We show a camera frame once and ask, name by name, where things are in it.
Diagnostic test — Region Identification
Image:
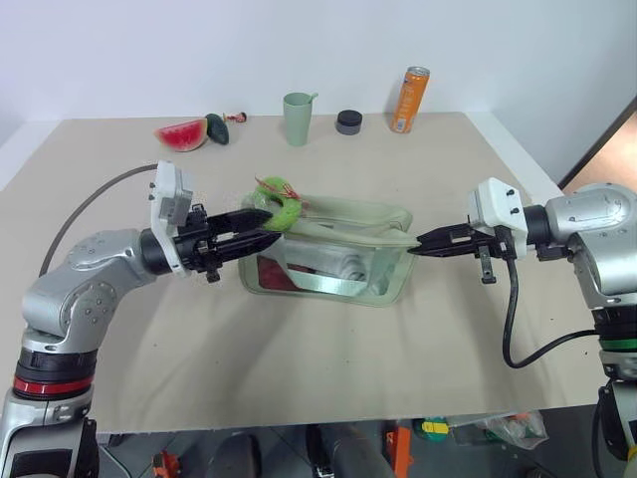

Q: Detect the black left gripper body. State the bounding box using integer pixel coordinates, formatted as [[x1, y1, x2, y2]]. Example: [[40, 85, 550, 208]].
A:
[[173, 201, 224, 285]]

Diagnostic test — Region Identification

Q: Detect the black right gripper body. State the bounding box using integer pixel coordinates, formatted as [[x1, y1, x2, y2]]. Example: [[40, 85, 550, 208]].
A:
[[467, 223, 515, 285]]

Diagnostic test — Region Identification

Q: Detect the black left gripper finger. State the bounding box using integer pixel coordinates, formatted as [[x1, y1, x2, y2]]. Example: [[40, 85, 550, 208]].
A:
[[218, 229, 283, 263], [206, 209, 273, 236]]

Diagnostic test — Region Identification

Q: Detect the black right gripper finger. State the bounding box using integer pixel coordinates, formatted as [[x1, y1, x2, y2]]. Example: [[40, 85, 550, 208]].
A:
[[419, 223, 477, 246], [408, 236, 482, 259]]

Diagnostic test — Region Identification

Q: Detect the green plush keychain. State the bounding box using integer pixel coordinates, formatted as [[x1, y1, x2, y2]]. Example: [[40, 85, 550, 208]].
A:
[[251, 174, 307, 234]]

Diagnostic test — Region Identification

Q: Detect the green transparent zip pouch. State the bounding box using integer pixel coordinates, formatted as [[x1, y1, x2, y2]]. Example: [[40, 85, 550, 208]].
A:
[[237, 191, 415, 309]]

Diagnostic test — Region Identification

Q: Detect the red item inside pouch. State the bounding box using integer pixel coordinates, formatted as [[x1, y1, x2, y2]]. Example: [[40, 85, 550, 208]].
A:
[[257, 258, 295, 291]]

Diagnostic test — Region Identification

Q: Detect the white cloth inside pouch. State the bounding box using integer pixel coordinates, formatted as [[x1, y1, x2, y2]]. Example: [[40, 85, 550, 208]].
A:
[[293, 246, 380, 283]]

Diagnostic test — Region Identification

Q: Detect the dark green avocado toy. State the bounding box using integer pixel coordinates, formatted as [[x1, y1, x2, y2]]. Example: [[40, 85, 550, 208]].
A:
[[204, 113, 231, 146]]

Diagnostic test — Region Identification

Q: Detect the watermelon slice toy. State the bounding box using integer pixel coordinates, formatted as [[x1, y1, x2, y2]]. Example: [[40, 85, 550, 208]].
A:
[[153, 117, 210, 152]]

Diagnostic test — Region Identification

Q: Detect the pale green plastic cup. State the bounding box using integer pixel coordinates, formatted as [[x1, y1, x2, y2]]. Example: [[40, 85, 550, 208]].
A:
[[283, 92, 315, 148]]

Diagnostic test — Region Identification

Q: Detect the orange drink can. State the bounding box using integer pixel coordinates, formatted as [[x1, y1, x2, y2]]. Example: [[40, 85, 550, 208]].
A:
[[389, 66, 432, 134]]

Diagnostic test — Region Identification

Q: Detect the black grey round jar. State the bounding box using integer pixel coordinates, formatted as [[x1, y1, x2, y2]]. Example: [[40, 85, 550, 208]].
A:
[[334, 110, 364, 136]]

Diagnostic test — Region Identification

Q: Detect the green yellow toy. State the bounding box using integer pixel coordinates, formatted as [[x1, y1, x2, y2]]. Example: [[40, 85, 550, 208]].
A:
[[415, 416, 452, 444]]

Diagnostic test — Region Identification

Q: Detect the clear plastic bag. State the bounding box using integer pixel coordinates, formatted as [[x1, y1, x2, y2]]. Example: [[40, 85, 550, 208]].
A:
[[467, 410, 549, 450]]

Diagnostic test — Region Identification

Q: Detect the orange metal stand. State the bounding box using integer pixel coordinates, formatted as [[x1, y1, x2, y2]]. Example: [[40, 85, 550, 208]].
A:
[[382, 421, 413, 478]]

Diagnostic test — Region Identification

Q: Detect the small orange black object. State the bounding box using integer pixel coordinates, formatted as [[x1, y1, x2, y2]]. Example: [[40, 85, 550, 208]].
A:
[[151, 450, 183, 478]]

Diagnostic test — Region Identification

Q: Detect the dark rounded shape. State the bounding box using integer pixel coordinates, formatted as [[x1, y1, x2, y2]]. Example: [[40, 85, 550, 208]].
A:
[[306, 422, 394, 478]]

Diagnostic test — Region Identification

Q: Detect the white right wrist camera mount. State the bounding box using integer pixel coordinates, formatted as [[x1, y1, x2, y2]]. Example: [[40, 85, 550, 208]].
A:
[[465, 177, 530, 260]]

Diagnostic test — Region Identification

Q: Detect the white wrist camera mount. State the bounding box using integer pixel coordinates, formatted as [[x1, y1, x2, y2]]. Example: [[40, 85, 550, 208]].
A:
[[147, 159, 196, 278], [465, 177, 530, 260]]

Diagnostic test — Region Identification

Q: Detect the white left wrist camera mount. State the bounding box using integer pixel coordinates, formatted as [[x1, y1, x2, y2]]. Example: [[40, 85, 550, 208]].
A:
[[147, 159, 196, 278]]

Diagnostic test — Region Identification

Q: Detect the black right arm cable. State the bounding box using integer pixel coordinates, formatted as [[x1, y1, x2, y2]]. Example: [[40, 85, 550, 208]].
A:
[[501, 226, 598, 370]]

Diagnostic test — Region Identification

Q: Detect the grey left arm cable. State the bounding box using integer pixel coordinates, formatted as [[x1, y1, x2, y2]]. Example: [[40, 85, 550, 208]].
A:
[[38, 163, 160, 276]]

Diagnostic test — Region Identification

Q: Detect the brown door frame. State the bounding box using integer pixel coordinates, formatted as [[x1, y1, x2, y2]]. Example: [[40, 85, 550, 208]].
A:
[[557, 94, 637, 190]]

